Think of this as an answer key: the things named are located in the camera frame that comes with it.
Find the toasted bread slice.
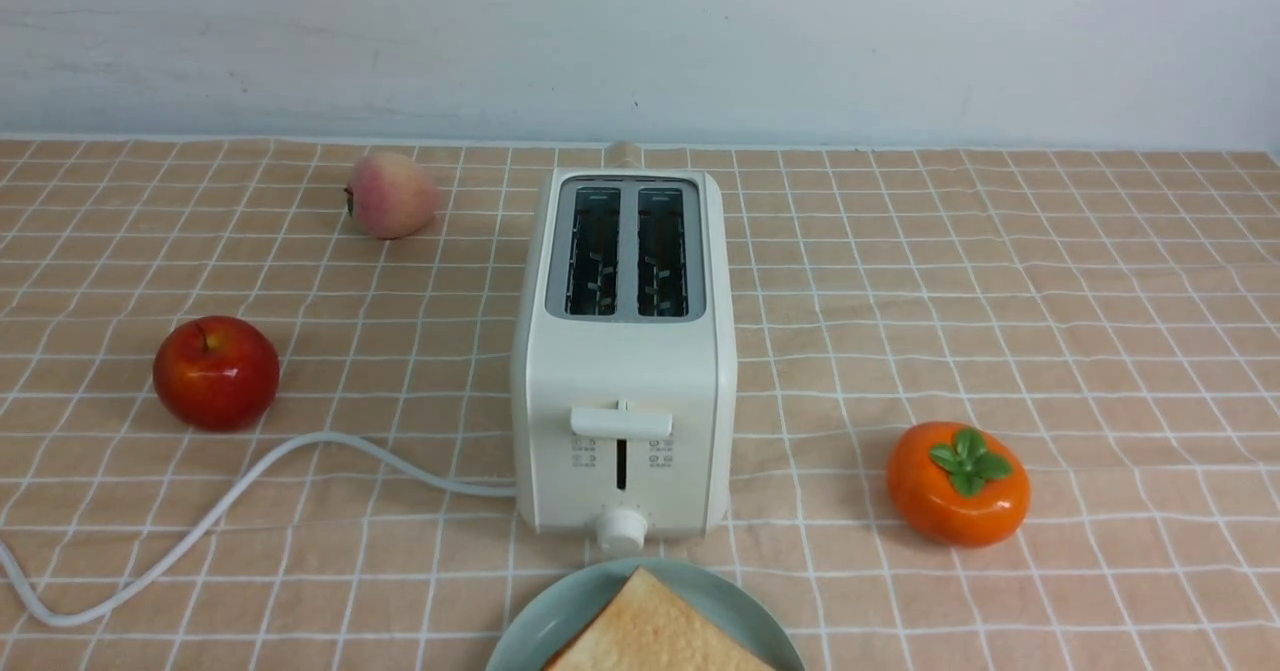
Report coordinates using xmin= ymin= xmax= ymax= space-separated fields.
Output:
xmin=543 ymin=566 xmax=762 ymax=671
xmin=685 ymin=608 xmax=773 ymax=670

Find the white two-slot toaster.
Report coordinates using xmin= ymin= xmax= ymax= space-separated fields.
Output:
xmin=509 ymin=168 xmax=739 ymax=557

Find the pink peach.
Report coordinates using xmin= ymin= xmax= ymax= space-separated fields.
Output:
xmin=344 ymin=152 xmax=442 ymax=241

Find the light blue plate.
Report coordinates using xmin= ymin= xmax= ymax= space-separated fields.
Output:
xmin=486 ymin=556 xmax=806 ymax=670

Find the orange persimmon with green leaf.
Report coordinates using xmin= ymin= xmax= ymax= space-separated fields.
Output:
xmin=884 ymin=421 xmax=1032 ymax=548

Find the red apple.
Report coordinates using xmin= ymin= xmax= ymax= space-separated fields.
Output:
xmin=152 ymin=315 xmax=282 ymax=432

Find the checkered beige tablecloth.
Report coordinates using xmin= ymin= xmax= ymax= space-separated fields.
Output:
xmin=1 ymin=140 xmax=1279 ymax=670

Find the white power cord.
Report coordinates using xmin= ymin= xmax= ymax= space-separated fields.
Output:
xmin=0 ymin=432 xmax=518 ymax=629

